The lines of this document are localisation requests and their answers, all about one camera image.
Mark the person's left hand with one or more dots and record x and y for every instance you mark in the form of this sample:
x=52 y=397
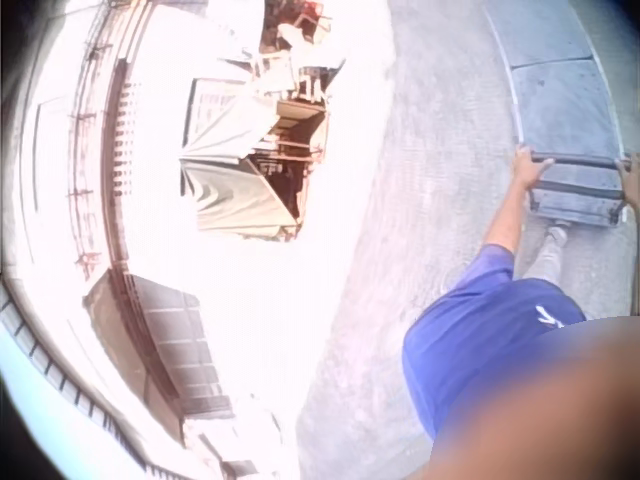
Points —
x=526 y=171

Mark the person's right hand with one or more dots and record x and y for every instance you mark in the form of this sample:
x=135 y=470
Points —
x=631 y=179

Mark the grey metal push cart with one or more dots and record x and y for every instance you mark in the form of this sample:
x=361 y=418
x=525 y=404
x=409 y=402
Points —
x=560 y=100

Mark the dark corrugated roof shed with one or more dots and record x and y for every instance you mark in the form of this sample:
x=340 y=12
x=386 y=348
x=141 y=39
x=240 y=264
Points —
x=160 y=340

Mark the building scaffolding with poles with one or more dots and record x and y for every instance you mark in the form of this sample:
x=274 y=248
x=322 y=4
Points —
x=95 y=145

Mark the person's legs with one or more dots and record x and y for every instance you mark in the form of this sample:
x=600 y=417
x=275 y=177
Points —
x=549 y=252

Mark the cluttered wooden shelves and crates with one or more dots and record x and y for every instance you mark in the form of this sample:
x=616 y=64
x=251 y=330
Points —
x=297 y=95

